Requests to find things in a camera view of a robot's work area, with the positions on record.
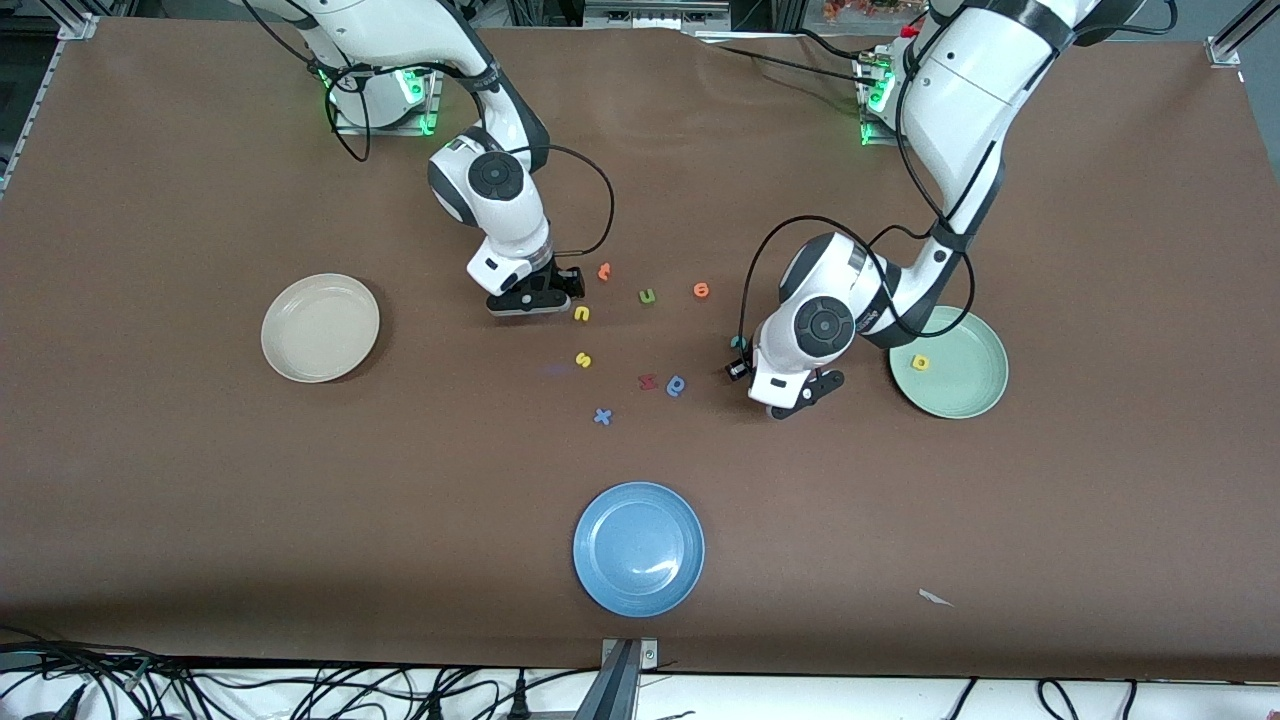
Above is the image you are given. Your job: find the blue plate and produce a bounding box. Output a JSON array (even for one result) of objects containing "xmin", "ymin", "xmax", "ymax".
[{"xmin": 573, "ymin": 482, "xmax": 706, "ymax": 618}]

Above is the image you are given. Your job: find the green plate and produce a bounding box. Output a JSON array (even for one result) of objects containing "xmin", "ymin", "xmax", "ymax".
[{"xmin": 888, "ymin": 305, "xmax": 1010, "ymax": 420}]

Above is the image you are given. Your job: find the beige brown plate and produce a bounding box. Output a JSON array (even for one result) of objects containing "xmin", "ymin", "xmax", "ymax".
[{"xmin": 261, "ymin": 273, "xmax": 381, "ymax": 384}]

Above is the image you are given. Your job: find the silver background box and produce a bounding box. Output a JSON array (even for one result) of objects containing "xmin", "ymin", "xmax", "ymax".
[{"xmin": 583, "ymin": 0, "xmax": 733, "ymax": 31}]

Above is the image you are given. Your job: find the orange background clutter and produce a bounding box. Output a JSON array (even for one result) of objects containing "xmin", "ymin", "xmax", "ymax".
[{"xmin": 822, "ymin": 0, "xmax": 906, "ymax": 23}]

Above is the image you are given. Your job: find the aluminium edge profile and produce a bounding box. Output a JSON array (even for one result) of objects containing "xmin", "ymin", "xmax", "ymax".
[{"xmin": 0, "ymin": 10, "xmax": 101, "ymax": 196}]

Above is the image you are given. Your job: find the aluminium corner profile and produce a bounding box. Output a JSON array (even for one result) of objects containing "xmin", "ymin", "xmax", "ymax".
[{"xmin": 1205, "ymin": 0, "xmax": 1280, "ymax": 69}]

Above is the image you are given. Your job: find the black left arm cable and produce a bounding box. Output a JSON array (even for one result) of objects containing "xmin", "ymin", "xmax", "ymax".
[{"xmin": 738, "ymin": 60, "xmax": 1006, "ymax": 346}]

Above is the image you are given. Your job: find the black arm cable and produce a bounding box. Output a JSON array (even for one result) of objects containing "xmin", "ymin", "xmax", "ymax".
[
  {"xmin": 738, "ymin": 60, "xmax": 1006, "ymax": 346},
  {"xmin": 325, "ymin": 65, "xmax": 616, "ymax": 259}
]

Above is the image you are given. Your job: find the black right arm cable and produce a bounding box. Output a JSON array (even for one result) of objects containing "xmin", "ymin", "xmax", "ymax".
[{"xmin": 325, "ymin": 65, "xmax": 616, "ymax": 259}]

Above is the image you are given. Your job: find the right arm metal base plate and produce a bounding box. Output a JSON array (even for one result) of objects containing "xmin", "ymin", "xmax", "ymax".
[{"xmin": 333, "ymin": 70, "xmax": 441, "ymax": 136}]

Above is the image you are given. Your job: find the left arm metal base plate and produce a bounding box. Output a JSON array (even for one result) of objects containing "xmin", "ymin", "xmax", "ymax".
[{"xmin": 855, "ymin": 50, "xmax": 906, "ymax": 148}]

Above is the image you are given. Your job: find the long black table cable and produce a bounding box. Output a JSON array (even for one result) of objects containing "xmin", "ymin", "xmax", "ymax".
[{"xmin": 697, "ymin": 40, "xmax": 871, "ymax": 91}]

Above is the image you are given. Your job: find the short black table cable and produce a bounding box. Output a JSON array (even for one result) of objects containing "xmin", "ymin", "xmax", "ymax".
[{"xmin": 790, "ymin": 28, "xmax": 881, "ymax": 63}]

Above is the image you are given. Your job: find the grey metal camera mount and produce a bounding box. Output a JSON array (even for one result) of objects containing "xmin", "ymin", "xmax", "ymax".
[{"xmin": 575, "ymin": 638, "xmax": 661, "ymax": 720}]

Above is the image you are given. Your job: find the tangle of black cables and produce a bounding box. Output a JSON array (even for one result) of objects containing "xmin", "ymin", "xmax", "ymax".
[{"xmin": 0, "ymin": 625, "xmax": 601, "ymax": 720}]

